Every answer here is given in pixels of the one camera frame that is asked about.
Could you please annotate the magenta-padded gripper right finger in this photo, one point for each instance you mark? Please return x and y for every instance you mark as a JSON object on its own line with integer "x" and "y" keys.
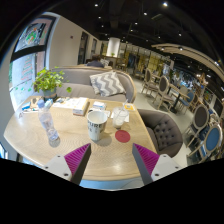
{"x": 148, "y": 159}

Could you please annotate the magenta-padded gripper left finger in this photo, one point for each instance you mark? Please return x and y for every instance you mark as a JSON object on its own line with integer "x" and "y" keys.
{"x": 76, "y": 159}

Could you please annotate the clear blue-capped water bottle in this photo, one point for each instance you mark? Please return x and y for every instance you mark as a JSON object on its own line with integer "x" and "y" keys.
{"x": 48, "y": 123}

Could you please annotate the grey tufted armchair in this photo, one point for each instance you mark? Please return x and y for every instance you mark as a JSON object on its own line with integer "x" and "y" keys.
{"x": 165, "y": 131}

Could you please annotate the flat round red coaster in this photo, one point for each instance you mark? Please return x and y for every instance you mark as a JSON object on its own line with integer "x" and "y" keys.
{"x": 122, "y": 136}

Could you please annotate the white mug with black print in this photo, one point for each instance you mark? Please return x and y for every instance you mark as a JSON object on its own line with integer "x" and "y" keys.
{"x": 96, "y": 128}

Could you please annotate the clear plastic cup with straw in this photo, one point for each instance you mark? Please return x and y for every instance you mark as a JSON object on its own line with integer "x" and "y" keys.
{"x": 119, "y": 118}

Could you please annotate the white orange box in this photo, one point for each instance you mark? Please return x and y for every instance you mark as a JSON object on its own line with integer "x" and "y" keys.
{"x": 81, "y": 106}

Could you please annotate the small blue white pack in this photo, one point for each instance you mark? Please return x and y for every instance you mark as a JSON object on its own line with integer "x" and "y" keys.
{"x": 99, "y": 105}

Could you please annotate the light blue small box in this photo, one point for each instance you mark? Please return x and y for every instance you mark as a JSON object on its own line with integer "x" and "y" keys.
{"x": 49, "y": 103}

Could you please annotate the group of dining chairs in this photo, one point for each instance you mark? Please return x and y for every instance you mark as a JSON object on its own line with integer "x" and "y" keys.
{"x": 200, "y": 118}

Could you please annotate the wooden card stand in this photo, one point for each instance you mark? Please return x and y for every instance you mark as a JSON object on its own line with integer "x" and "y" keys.
{"x": 35, "y": 101}

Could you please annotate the blue white flat pack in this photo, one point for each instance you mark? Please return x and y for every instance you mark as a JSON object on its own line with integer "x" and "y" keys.
{"x": 26, "y": 106}

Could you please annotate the grey curved sofa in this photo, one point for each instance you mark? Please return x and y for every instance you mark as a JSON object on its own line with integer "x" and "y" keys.
{"x": 76, "y": 78}

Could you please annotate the grey white chevron pillow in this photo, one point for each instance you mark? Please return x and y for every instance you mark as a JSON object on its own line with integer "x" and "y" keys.
{"x": 106, "y": 83}

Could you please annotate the green potted plant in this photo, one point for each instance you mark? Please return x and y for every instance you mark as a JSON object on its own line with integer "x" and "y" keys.
{"x": 48, "y": 81}

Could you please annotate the person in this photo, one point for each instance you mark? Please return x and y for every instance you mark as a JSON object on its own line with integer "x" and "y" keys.
{"x": 95, "y": 62}

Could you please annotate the white round column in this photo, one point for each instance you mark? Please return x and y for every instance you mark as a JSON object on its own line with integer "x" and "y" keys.
{"x": 113, "y": 46}

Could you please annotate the group of ceiling lights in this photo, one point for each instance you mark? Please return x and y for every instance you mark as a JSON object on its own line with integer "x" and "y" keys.
{"x": 165, "y": 4}

